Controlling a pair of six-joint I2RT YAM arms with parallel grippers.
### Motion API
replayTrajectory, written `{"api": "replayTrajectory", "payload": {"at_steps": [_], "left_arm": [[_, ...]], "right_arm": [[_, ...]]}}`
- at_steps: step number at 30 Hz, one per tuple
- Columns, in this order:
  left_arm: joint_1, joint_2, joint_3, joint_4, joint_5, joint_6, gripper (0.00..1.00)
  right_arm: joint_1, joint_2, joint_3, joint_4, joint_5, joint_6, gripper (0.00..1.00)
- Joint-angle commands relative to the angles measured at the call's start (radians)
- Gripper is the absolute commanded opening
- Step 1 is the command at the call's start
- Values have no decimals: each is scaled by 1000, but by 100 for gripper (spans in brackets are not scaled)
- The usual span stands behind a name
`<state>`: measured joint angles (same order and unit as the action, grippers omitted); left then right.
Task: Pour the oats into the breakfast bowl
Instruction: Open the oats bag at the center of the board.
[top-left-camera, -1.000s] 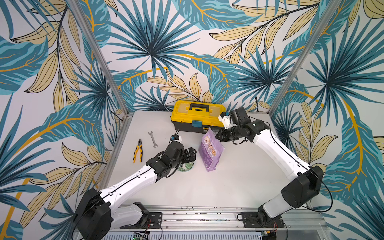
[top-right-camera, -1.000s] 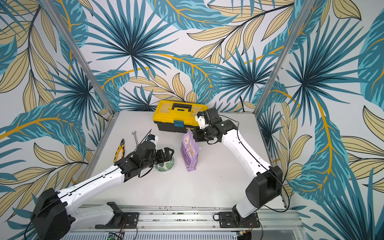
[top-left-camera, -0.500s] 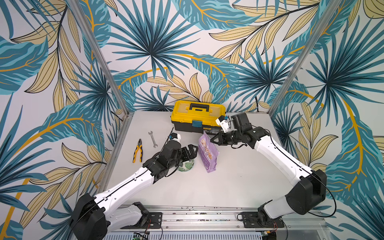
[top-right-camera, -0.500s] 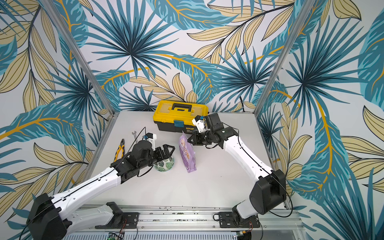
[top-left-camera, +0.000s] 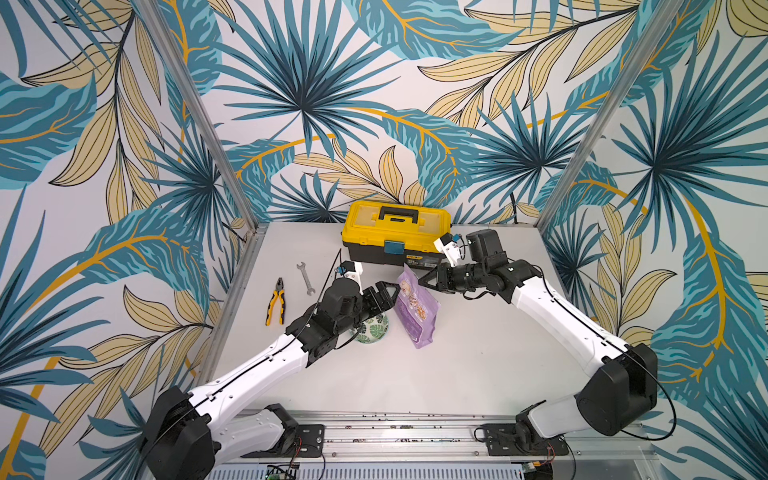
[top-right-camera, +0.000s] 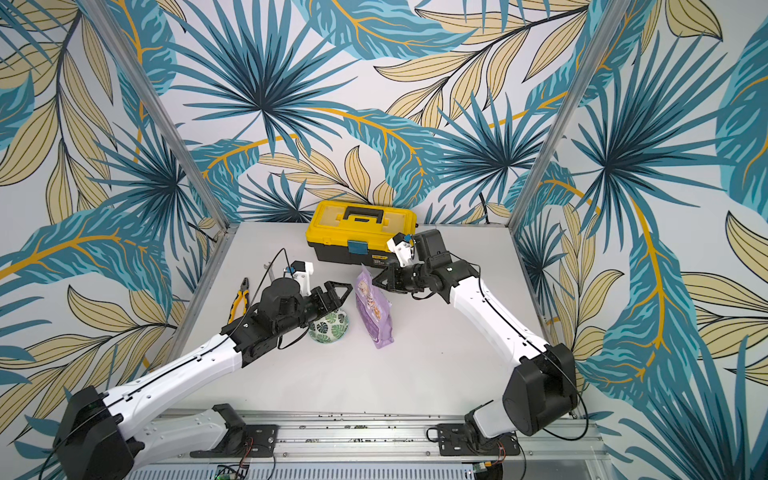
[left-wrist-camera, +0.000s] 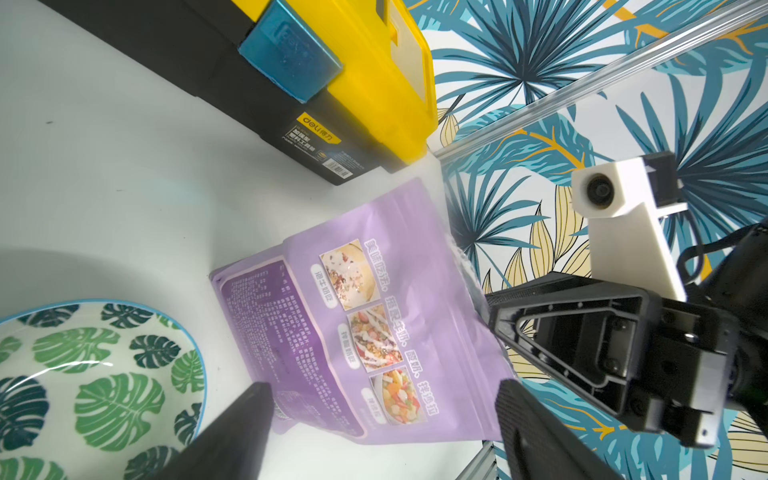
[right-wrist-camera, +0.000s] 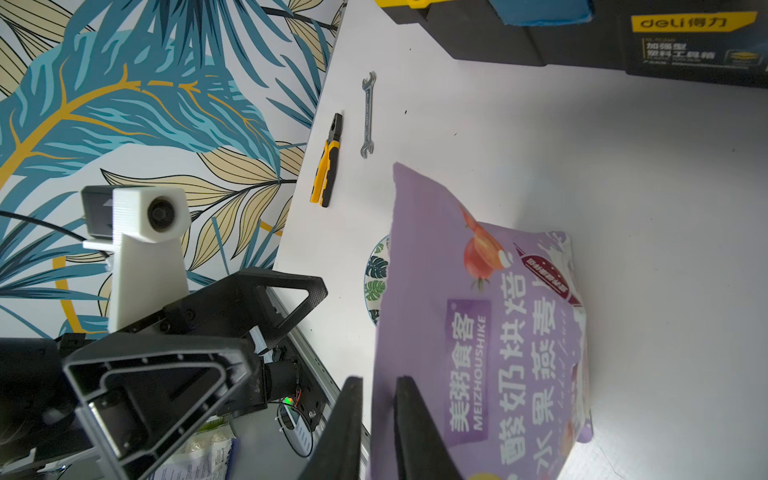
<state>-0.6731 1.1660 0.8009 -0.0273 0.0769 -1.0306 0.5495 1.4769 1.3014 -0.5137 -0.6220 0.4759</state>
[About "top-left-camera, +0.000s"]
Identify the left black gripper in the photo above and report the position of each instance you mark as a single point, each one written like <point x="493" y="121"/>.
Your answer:
<point x="372" y="297"/>

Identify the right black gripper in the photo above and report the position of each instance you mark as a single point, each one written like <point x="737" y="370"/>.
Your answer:
<point x="453" y="277"/>

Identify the purple oats bag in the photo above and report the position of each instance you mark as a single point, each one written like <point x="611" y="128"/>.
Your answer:
<point x="416" y="309"/>

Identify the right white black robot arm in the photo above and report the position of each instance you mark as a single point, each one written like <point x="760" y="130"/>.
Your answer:
<point x="623" y="383"/>

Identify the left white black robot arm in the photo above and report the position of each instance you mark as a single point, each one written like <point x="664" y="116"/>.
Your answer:
<point x="189" y="433"/>

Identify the green leaf pattern bowl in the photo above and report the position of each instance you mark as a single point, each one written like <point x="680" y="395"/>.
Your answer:
<point x="373" y="329"/>

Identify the yellow black plastic toolbox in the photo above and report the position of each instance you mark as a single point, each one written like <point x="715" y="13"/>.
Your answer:
<point x="393" y="234"/>

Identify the silver open-end wrench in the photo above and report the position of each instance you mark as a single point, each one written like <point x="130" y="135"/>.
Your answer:
<point x="310" y="290"/>

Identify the yellow black pliers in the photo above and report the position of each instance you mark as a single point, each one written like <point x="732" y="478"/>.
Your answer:
<point x="276" y="307"/>

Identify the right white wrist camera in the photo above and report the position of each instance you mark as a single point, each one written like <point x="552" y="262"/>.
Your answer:
<point x="452" y="246"/>

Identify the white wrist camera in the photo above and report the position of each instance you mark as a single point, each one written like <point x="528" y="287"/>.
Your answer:
<point x="351" y="270"/>
<point x="452" y="246"/>

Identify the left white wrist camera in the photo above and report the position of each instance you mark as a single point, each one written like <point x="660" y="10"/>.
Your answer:
<point x="351" y="270"/>

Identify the aluminium mounting rail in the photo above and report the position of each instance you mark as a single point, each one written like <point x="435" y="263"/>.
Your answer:
<point x="371" y="436"/>

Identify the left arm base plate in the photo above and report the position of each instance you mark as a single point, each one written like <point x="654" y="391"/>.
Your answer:
<point x="303" y="441"/>

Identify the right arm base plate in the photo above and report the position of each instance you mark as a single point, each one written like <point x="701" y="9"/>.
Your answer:
<point x="517" y="440"/>

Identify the right aluminium frame post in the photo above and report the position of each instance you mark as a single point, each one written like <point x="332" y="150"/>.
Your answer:
<point x="662" y="16"/>

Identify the aluminium frame post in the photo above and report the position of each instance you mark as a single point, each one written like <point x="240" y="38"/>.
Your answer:
<point x="662" y="16"/>
<point x="160" y="33"/>

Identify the left aluminium frame post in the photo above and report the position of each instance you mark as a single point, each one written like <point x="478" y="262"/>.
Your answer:
<point x="160" y="33"/>

